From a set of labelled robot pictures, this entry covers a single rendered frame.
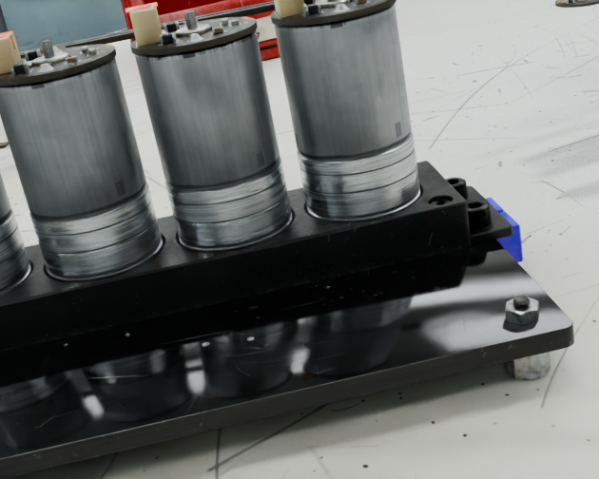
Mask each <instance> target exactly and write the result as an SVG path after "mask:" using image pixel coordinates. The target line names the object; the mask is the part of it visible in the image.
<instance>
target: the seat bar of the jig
mask: <svg viewBox="0 0 599 479"><path fill-rule="evenodd" d="M416 164H417V171H418V178H419V185H420V187H419V188H420V193H421V197H420V198H419V200H418V201H416V202H415V203H413V204H412V205H410V206H408V207H406V208H404V209H402V210H400V211H397V212H395V213H393V214H390V215H386V216H383V217H379V218H374V219H369V220H357V221H328V220H319V219H316V218H313V217H311V216H310V215H309V214H308V211H307V205H306V200H305V196H304V190H303V187H302V188H298V189H293V190H288V191H287V192H288V197H289V201H290V206H291V213H292V217H293V222H292V224H291V225H290V226H289V227H288V228H286V229H285V230H284V231H282V232H281V233H279V234H277V235H276V236H274V237H272V238H270V239H266V240H264V241H261V242H258V243H255V244H252V245H249V246H245V247H241V248H237V249H231V250H224V251H195V250H190V249H186V248H183V247H182V246H181V245H180V241H179V236H178V233H177V229H176V225H175V221H174V218H173V216H168V217H163V218H158V219H157V221H158V224H159V228H160V232H161V237H162V240H163V244H164V247H163V249H162V250H161V251H160V252H159V253H158V254H157V255H156V256H155V257H153V258H152V259H150V260H148V261H146V262H145V263H143V264H141V265H139V266H137V267H135V268H132V269H130V270H127V271H125V272H122V273H120V274H117V275H113V276H110V277H106V278H98V279H93V280H86V281H59V280H55V279H52V278H50V277H49V276H48V271H47V267H46V264H45V262H44V259H43V256H42V252H41V249H40V246H39V244H36V245H32V246H27V247H25V249H26V252H27V255H28V258H29V264H30V267H31V270H32V272H31V274H30V276H29V277H28V278H27V279H26V280H25V281H23V282H22V283H21V284H19V285H18V286H17V287H15V288H13V289H12V290H10V291H8V292H6V293H5V294H3V295H1V296H0V352H4V351H8V350H12V349H17V348H21V347H26V346H29V345H33V344H38V343H42V342H47V341H51V340H55V339H59V338H64V337H68V336H73V335H80V334H84V333H89V332H93V331H98V330H102V329H106V328H110V327H115V326H119V325H124V324H127V323H132V322H136V321H140V320H145V319H149V318H153V317H157V316H165V315H170V314H174V313H179V312H182V311H187V310H191V309H196V308H200V307H204V306H208V305H213V304H217V303H222V302H226V301H230V300H234V299H239V298H243V297H251V296H254V295H259V294H263V293H268V292H272V291H277V290H280V289H285V288H289V287H294V286H298V285H302V284H306V283H311V282H315V281H320V280H324V279H328V278H336V277H340V276H345V275H349V274H353V273H357V272H361V271H366V270H370V269H375V268H378V267H383V266H387V265H392V264H396V263H401V262H404V261H409V260H413V259H421V258H426V257H429V256H434V255H438V254H443V253H447V252H452V251H455V250H459V249H464V248H468V247H471V246H472V241H471V232H470V225H469V216H468V207H467V201H466V200H465V199H464V198H463V197H462V196H461V195H460V194H459V193H458V192H457V191H456V190H455V189H454V188H453V187H452V186H451V185H450V184H449V183H448V182H447V181H446V180H445V179H444V177H443V176H442V175H441V174H440V173H439V172H438V171H437V170H436V169H435V168H434V167H433V166H432V165H431V164H430V163H429V162H428V161H424V162H419V163H416Z"/></svg>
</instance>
